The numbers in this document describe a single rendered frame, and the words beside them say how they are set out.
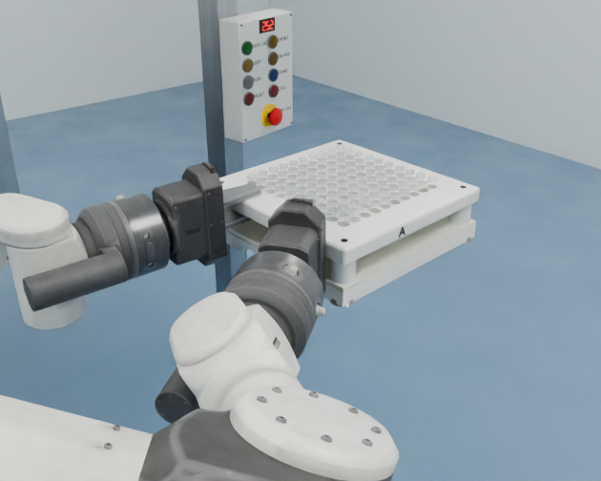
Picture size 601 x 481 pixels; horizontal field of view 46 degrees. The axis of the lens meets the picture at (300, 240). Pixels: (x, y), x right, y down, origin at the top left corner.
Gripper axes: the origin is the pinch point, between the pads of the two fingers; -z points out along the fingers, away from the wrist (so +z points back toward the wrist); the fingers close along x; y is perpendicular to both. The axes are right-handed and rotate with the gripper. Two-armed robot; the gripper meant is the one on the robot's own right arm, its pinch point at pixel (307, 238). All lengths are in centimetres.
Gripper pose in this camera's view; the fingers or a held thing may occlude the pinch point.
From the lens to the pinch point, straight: 77.2
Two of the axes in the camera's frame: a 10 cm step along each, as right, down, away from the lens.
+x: 0.1, 8.8, 4.7
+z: -2.6, 4.6, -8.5
